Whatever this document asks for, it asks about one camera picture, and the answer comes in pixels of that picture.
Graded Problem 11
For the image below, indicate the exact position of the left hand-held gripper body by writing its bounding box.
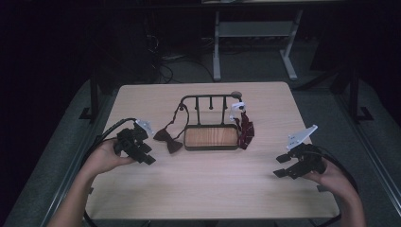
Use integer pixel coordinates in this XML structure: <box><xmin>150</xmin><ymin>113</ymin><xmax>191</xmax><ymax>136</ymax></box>
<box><xmin>113</xmin><ymin>118</ymin><xmax>155</xmax><ymax>156</ymax></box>

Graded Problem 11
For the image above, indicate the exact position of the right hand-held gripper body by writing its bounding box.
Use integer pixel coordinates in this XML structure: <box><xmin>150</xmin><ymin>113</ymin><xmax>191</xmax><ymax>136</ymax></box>
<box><xmin>286</xmin><ymin>124</ymin><xmax>326</xmax><ymax>178</ymax></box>

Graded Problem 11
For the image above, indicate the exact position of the black bow tie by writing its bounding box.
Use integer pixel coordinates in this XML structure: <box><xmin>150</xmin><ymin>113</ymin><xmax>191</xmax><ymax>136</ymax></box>
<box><xmin>152</xmin><ymin>101</ymin><xmax>191</xmax><ymax>155</ymax></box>

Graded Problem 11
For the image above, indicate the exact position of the dark red striped bow tie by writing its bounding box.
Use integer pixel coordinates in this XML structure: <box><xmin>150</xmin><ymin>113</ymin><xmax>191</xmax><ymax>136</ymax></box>
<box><xmin>228</xmin><ymin>100</ymin><xmax>255</xmax><ymax>150</ymax></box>

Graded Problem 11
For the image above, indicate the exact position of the black rack with wooden tray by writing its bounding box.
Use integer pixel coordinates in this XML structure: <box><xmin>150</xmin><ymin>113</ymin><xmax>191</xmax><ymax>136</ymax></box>
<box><xmin>179</xmin><ymin>93</ymin><xmax>245</xmax><ymax>151</ymax></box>

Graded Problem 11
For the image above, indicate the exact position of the person's left hand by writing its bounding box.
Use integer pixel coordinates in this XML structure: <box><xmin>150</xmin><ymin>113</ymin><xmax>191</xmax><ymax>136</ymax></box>
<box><xmin>82</xmin><ymin>138</ymin><xmax>137</xmax><ymax>178</ymax></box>

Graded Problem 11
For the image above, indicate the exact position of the person's right hand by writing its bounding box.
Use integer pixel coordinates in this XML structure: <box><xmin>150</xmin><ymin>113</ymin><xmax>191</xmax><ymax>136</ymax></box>
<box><xmin>302</xmin><ymin>159</ymin><xmax>357</xmax><ymax>199</ymax></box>

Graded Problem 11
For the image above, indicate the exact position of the grey power strip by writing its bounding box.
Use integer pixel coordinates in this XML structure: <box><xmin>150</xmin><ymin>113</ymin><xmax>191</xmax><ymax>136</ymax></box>
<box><xmin>161</xmin><ymin>53</ymin><xmax>187</xmax><ymax>61</ymax></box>

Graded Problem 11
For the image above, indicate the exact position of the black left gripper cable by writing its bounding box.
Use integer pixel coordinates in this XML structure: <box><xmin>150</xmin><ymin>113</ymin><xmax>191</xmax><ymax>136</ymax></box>
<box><xmin>82</xmin><ymin>117</ymin><xmax>137</xmax><ymax>227</ymax></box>

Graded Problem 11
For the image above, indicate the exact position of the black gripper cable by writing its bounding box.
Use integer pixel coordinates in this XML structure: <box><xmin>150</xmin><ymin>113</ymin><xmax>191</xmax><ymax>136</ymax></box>
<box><xmin>82</xmin><ymin>117</ymin><xmax>137</xmax><ymax>227</ymax></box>
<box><xmin>310</xmin><ymin>146</ymin><xmax>359</xmax><ymax>227</ymax></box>

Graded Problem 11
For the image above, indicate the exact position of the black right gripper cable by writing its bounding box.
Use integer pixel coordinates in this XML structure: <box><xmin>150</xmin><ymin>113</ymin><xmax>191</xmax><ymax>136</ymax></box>
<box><xmin>310</xmin><ymin>146</ymin><xmax>359</xmax><ymax>227</ymax></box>

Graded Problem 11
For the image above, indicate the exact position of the black metal stand post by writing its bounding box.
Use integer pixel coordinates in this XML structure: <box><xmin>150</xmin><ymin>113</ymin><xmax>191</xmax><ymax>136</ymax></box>
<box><xmin>78</xmin><ymin>71</ymin><xmax>102</xmax><ymax>121</ymax></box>
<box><xmin>345</xmin><ymin>66</ymin><xmax>375</xmax><ymax>123</ymax></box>

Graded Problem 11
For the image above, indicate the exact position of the metal frame rail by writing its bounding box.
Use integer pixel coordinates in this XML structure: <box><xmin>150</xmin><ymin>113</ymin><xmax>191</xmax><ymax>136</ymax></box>
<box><xmin>39</xmin><ymin>94</ymin><xmax>111</xmax><ymax>227</ymax></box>
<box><xmin>333</xmin><ymin>91</ymin><xmax>401</xmax><ymax>207</ymax></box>

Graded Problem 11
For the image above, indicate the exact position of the tangle of black floor cables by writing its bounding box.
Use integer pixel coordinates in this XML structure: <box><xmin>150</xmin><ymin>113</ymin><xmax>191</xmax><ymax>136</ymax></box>
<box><xmin>144</xmin><ymin>33</ymin><xmax>216</xmax><ymax>85</ymax></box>

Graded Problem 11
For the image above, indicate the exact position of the white metal stand frame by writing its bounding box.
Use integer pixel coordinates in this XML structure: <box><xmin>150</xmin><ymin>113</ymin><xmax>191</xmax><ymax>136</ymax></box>
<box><xmin>212</xmin><ymin>9</ymin><xmax>305</xmax><ymax>82</ymax></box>

